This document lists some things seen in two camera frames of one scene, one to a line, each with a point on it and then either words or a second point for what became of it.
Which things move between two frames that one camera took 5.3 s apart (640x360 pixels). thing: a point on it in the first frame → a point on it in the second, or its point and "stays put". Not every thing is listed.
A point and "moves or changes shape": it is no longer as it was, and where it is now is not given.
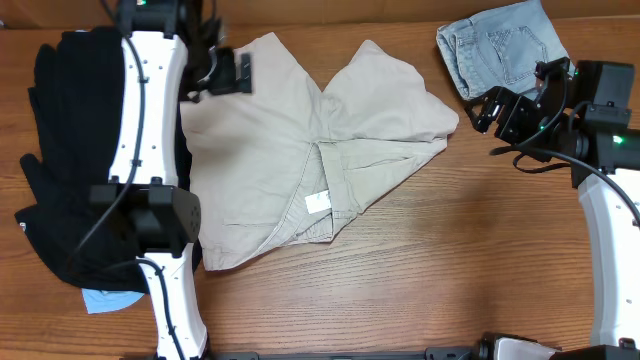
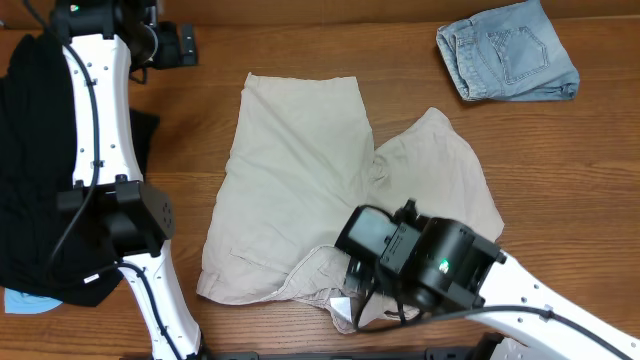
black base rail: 479,352 stays put
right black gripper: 515,109 → 383,279
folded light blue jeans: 501,47 stays put
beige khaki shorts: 289,163 moves or changes shape
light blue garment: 97,301 → 21,303
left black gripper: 232,73 → 187,45
